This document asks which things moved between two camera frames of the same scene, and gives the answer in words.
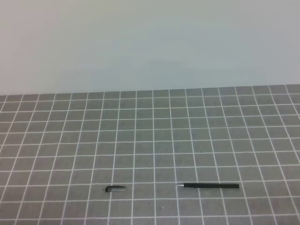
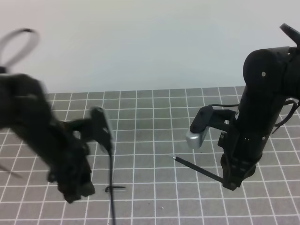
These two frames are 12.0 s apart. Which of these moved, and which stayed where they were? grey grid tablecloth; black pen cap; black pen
Moved: black pen
Stayed: grey grid tablecloth; black pen cap
